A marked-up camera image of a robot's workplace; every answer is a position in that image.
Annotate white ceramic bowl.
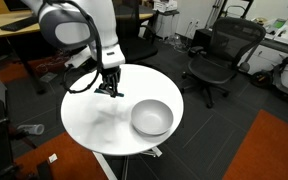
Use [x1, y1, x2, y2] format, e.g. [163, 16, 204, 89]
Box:
[130, 98, 175, 137]

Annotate black fabric office chair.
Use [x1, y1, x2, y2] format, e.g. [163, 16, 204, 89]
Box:
[113, 0, 159, 65]

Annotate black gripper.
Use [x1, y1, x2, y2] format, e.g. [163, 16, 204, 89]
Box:
[98, 65, 123, 99]

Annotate clear plastic bottle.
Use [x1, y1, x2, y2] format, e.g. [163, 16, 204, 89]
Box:
[16, 123, 46, 136]

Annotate wooden top desk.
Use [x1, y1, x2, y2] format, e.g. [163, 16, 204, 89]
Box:
[0, 9, 156, 96]

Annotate white table base legs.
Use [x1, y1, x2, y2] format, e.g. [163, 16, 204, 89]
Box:
[92, 145, 164, 180]

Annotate white cabinet desk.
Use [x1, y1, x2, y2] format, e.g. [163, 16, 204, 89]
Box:
[238, 18, 288, 96]

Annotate black mesh office chair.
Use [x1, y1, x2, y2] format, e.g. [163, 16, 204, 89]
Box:
[180, 17, 268, 110]

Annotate small white paper scrap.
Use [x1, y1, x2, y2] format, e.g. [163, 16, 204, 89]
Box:
[47, 153, 59, 165]

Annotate black stand leg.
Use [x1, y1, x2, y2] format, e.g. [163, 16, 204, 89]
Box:
[36, 160, 54, 180]

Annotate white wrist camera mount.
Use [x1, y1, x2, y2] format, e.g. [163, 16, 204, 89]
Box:
[64, 46, 96, 70]

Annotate black box on floor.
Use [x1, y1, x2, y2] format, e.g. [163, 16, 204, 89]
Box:
[191, 27, 216, 52]

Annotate black kick scooter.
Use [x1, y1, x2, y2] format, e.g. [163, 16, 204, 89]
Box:
[248, 49, 288, 103]

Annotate white small cabinet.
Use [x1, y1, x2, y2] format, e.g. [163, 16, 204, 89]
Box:
[152, 0, 181, 40]

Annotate teal capped marker pen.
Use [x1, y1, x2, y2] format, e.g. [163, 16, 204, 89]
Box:
[94, 88, 125, 99]

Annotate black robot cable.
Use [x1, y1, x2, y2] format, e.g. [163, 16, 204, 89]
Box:
[38, 0, 106, 95]

